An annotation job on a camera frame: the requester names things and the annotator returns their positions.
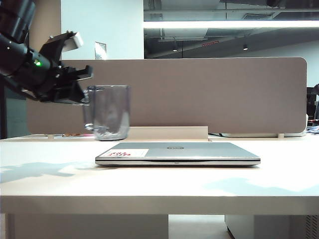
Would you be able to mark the beige desk support panel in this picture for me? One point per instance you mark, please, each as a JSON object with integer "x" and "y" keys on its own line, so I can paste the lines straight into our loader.
{"x": 87, "y": 226}

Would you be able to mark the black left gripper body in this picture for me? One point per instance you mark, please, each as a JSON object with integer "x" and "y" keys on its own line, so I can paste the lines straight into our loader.
{"x": 42, "y": 74}

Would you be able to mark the taupe fabric desk divider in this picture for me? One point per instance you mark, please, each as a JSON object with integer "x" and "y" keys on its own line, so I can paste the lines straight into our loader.
{"x": 199, "y": 99}

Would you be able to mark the long ceiling light strip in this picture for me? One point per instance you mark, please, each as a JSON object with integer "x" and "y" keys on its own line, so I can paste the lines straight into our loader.
{"x": 224, "y": 24}

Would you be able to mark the white pedestal cabinet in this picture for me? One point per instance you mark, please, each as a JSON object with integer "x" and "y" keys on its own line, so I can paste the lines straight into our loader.
{"x": 274, "y": 229}

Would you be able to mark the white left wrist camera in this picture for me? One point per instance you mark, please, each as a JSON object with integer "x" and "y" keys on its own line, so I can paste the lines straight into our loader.
{"x": 74, "y": 42}

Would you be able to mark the silver Dell laptop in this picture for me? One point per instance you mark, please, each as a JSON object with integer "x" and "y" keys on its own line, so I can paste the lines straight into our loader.
{"x": 199, "y": 153}

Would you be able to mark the blue cloth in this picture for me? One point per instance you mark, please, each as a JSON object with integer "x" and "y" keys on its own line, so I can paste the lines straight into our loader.
{"x": 314, "y": 129}

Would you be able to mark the pink orange printed paper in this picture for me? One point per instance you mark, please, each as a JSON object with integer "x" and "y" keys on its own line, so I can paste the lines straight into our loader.
{"x": 74, "y": 135}

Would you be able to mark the clear faceted water cup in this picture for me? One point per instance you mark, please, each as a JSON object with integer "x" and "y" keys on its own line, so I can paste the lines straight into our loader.
{"x": 112, "y": 112}

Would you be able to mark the black ceiling spot lamp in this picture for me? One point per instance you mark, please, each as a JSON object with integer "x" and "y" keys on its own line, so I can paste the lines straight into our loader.
{"x": 245, "y": 46}
{"x": 175, "y": 47}

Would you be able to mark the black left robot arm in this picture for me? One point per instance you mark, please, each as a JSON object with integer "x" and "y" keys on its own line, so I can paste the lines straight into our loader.
{"x": 10, "y": 57}

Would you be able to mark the framed wall sign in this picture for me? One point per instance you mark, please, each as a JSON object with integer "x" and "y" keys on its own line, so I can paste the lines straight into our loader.
{"x": 100, "y": 51}

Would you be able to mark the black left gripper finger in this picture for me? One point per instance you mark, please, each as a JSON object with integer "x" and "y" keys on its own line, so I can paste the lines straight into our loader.
{"x": 86, "y": 73}
{"x": 69, "y": 95}

